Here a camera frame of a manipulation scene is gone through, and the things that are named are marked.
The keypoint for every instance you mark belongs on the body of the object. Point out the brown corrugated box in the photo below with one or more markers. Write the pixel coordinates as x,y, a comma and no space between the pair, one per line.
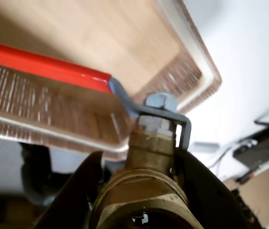
101,35

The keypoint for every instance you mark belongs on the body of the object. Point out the black flat device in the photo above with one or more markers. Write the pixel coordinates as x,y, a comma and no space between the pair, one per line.
263,150

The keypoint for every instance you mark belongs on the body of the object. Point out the black bulky object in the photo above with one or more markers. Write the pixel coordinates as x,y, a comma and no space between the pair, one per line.
36,171

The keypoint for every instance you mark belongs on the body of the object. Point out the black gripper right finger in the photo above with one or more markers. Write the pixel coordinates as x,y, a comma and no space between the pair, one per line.
208,202

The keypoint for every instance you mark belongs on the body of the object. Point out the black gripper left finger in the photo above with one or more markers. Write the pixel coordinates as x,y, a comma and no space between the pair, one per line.
70,198

